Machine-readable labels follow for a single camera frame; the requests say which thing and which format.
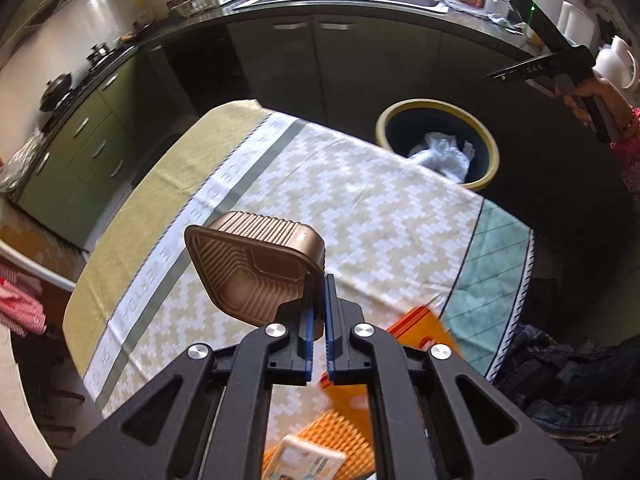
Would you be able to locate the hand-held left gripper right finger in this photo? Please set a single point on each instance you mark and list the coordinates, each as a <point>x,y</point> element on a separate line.
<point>330,330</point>

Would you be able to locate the orange snack packet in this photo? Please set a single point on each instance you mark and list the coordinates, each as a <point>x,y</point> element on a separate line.
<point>425,327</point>

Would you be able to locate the dark green sink cabinets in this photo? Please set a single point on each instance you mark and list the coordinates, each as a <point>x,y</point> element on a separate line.
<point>350,55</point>

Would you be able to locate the person's right hand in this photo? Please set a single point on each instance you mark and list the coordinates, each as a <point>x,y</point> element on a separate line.
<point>612,97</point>

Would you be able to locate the white paper towel roll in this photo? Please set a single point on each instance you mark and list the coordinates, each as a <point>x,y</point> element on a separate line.
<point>575,22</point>

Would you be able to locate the clear plastic bag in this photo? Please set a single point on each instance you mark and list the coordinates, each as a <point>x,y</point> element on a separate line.
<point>25,160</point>

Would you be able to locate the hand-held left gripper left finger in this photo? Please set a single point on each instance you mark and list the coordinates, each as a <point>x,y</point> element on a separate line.
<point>311,320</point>

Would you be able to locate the green lower cabinets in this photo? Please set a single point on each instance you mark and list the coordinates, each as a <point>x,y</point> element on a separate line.
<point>100,145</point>

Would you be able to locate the brown ribbed plastic tray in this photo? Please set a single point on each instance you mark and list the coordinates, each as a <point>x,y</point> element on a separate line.
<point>240,270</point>

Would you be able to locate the black wok with lid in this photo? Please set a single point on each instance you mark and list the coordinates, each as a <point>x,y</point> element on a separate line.
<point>57,91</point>

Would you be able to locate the white illustrated carton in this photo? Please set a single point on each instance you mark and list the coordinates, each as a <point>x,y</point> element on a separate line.
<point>300,460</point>

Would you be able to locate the black frying pan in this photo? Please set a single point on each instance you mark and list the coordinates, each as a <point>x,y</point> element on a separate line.
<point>142,27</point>

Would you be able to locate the gas stove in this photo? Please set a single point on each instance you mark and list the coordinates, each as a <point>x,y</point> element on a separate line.
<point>85,85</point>

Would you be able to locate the white plastic jug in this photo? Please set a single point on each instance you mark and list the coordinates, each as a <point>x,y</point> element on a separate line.
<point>617,62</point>

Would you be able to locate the person's right forearm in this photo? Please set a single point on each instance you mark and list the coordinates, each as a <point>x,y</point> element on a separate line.
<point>631,160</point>

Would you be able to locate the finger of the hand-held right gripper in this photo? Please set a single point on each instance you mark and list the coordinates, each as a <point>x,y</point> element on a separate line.
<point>515,72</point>

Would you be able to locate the orange ribbed mat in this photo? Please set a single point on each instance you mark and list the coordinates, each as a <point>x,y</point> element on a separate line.
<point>330,435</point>

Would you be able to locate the yellow rimmed dark trash bin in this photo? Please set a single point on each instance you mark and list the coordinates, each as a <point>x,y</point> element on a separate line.
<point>435,105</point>

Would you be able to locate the red checked apron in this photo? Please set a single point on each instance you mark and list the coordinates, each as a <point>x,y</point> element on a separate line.
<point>20,305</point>

